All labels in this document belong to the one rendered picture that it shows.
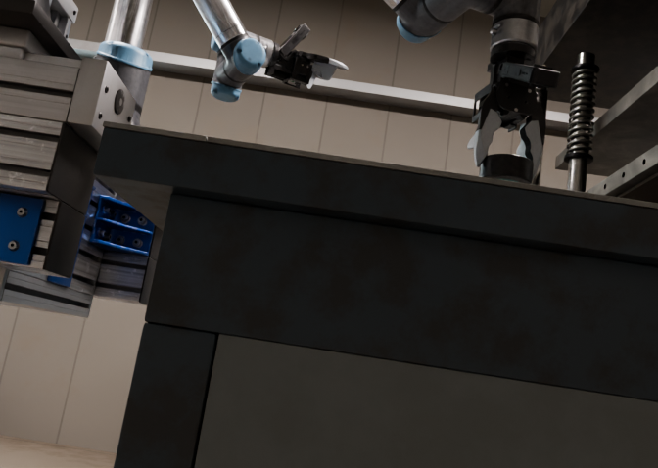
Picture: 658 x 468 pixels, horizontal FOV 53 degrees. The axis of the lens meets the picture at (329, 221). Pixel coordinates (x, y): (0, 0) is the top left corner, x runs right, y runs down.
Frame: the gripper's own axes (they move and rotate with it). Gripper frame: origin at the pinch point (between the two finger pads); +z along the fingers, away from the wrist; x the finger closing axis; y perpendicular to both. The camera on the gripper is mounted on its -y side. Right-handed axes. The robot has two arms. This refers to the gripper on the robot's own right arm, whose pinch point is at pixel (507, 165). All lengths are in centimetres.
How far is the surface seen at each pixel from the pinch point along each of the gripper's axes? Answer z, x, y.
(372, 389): 35, 33, -46
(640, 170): -25, -60, 45
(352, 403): 36, 34, -45
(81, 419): 86, 77, 323
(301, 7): -191, -3, 304
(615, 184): -25, -64, 59
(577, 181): -31, -67, 81
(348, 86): -134, -37, 281
